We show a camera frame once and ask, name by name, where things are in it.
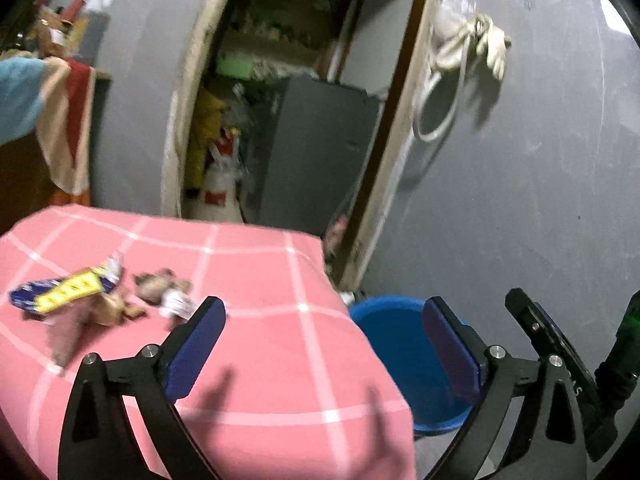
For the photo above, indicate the yellow brown snack wrapper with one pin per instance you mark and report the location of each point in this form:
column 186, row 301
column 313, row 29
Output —
column 71, row 303

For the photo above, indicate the brown food scrap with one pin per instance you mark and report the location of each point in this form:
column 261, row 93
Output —
column 151, row 287

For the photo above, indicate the striped red beige towel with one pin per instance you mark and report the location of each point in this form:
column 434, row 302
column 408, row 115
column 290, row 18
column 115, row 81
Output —
column 63, row 127

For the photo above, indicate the light blue cloth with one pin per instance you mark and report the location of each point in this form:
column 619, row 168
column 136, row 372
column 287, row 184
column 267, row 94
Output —
column 20, row 100

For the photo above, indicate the white paper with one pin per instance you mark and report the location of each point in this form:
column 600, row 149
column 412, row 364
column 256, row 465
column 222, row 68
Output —
column 177, row 304

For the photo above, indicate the grey box on counter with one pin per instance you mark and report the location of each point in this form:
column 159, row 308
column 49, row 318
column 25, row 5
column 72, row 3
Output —
column 86, row 36

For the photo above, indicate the blue snack wrapper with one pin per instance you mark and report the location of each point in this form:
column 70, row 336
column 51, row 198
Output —
column 25, row 297

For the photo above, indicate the red cup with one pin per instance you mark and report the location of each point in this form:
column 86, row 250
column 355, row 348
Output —
column 70, row 13

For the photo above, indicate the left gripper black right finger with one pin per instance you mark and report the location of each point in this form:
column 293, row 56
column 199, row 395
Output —
column 547, row 441

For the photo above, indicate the pink checked tablecloth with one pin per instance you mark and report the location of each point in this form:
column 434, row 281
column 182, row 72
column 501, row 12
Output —
column 292, row 389

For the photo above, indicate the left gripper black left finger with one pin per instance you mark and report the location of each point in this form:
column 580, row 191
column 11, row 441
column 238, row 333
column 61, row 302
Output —
column 97, row 440

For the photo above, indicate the white red sack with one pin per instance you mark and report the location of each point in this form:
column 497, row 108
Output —
column 218, row 199

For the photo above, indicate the grey cabinet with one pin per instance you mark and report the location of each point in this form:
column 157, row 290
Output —
column 318, row 135

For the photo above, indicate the blue plastic bucket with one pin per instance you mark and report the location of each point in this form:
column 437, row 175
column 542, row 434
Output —
column 394, row 328

